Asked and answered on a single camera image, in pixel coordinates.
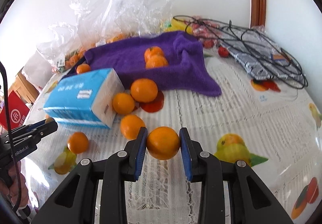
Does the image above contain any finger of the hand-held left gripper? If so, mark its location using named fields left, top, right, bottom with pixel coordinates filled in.
left=10, top=118, right=49, bottom=136
left=11, top=121, right=58, bottom=148

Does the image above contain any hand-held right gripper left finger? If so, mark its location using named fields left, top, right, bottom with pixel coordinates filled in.
left=30, top=127, right=149, bottom=224

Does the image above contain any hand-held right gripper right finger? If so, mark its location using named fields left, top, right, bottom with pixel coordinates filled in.
left=179, top=127, right=295, bottom=224

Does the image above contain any orange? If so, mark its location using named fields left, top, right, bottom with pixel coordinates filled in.
left=146, top=126, right=181, bottom=160
left=112, top=92, right=135, bottom=115
left=120, top=114, right=146, bottom=140
left=76, top=63, right=91, bottom=75
left=67, top=132, right=89, bottom=154
left=130, top=78, right=158, bottom=103
left=145, top=55, right=168, bottom=69
left=144, top=46, right=164, bottom=62

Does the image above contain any person's left hand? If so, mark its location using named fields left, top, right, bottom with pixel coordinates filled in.
left=0, top=171, right=28, bottom=206

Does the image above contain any red paper bag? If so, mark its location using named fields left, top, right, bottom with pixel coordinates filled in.
left=0, top=89, right=31, bottom=130

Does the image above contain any wooden chair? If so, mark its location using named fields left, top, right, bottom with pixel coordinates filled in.
left=15, top=73, right=42, bottom=105

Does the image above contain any blue tissue pack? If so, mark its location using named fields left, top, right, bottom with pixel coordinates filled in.
left=43, top=68, right=125, bottom=129

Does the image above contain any white plastic bag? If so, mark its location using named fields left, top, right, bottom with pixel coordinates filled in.
left=21, top=58, right=54, bottom=89

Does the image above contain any fruit-printed tablecloth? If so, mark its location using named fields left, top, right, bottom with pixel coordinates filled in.
left=20, top=38, right=322, bottom=224

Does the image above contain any crumpled clear plastic bag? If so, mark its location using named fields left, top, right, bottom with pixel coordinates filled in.
left=36, top=22, right=96, bottom=74

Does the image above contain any purple towel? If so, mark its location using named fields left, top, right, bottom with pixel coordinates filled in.
left=62, top=30, right=222, bottom=97

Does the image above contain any checkered cloth pack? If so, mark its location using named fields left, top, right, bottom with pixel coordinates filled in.
left=218, top=25, right=306, bottom=81

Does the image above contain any bag of red fruit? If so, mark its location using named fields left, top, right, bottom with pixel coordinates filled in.
left=190, top=15, right=220, bottom=48

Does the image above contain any clear bag of yellow fruit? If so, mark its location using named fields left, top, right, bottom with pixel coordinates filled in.
left=163, top=18, right=193, bottom=33

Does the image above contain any large clear plastic bag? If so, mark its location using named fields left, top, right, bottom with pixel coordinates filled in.
left=70, top=0, right=174, bottom=43

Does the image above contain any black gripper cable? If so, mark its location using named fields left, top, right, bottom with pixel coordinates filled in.
left=0, top=61, right=22, bottom=214

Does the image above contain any tangled black cable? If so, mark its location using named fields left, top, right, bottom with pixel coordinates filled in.
left=173, top=15, right=309, bottom=89

